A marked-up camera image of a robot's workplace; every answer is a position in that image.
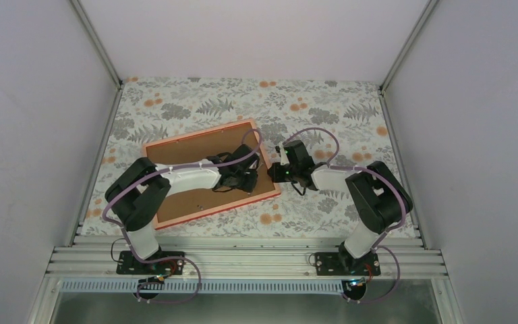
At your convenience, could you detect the red picture frame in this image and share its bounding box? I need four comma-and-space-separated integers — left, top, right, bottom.
142, 119, 281, 230

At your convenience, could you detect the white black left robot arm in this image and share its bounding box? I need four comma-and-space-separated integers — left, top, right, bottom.
102, 144, 260, 273

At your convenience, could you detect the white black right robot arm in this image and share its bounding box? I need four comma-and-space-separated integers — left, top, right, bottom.
268, 140, 413, 275

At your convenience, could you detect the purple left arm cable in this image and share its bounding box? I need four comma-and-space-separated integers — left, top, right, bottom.
101, 128, 264, 306

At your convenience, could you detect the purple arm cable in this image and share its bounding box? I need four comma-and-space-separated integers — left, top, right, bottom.
281, 127, 408, 306
101, 128, 264, 306

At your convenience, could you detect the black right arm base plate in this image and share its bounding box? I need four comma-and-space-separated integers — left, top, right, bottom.
314, 252, 381, 276

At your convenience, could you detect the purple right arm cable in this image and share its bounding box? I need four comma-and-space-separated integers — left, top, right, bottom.
281, 127, 408, 306

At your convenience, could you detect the grey slotted cable duct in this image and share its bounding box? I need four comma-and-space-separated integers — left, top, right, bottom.
58, 278, 343, 295

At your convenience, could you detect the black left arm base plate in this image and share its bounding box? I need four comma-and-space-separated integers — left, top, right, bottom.
115, 251, 185, 276

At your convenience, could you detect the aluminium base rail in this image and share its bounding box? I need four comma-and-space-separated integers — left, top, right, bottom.
46, 236, 448, 279

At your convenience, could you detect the aluminium corner post left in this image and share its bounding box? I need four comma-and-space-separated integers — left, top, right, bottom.
68, 0, 123, 90

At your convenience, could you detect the aluminium corner post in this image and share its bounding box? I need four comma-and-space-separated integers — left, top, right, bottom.
68, 0, 123, 90
379, 0, 440, 97

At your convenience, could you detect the aluminium corner post right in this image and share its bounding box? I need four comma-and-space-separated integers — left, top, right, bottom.
379, 0, 440, 97

